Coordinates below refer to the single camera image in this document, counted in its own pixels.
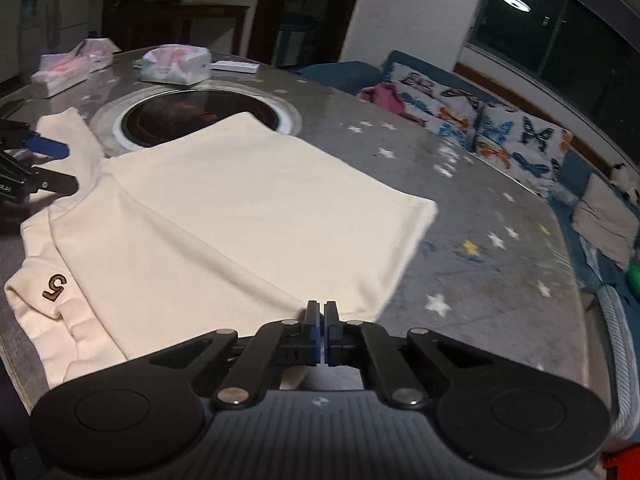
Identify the white remote control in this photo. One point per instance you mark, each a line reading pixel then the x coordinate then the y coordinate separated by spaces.
pixel 234 66

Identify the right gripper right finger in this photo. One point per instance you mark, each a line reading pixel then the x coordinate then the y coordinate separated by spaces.
pixel 503 416

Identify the green round toy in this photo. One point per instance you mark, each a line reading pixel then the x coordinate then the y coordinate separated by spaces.
pixel 633 279

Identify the black round induction cooktop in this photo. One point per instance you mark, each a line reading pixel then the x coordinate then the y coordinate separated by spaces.
pixel 172 115

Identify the cream sweatshirt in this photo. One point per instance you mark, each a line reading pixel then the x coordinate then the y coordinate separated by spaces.
pixel 234 226

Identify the black white plush toy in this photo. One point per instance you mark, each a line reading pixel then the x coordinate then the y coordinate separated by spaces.
pixel 622 180

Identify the dark window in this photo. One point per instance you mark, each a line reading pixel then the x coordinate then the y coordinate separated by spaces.
pixel 584 51

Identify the left butterfly pillow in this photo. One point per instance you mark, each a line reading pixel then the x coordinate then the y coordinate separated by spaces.
pixel 450 113

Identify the butterfly pillow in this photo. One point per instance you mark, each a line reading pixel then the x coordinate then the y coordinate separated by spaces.
pixel 450 113
pixel 526 148

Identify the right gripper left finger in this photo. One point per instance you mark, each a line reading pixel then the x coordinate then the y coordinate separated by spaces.
pixel 139 417

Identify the pink tissue box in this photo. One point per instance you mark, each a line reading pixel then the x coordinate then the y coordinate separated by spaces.
pixel 59 72

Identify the red plastic stool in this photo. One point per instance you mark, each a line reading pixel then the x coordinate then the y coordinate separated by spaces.
pixel 622 465

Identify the dark wooden side table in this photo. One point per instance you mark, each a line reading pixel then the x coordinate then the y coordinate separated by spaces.
pixel 182 17

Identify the blue corner sofa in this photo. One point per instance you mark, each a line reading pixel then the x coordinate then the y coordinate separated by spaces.
pixel 533 255

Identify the right butterfly pillow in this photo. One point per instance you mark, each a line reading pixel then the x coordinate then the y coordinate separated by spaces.
pixel 526 148

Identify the pink white tissue pack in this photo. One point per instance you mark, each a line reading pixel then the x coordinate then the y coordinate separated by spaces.
pixel 176 64

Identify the grey plain pillow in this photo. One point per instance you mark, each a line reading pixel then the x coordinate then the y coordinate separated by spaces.
pixel 605 222

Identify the pink garment on sofa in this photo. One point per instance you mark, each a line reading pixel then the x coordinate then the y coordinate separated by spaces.
pixel 386 96

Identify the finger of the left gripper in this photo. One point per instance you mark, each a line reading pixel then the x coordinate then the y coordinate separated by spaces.
pixel 18 181
pixel 16 135

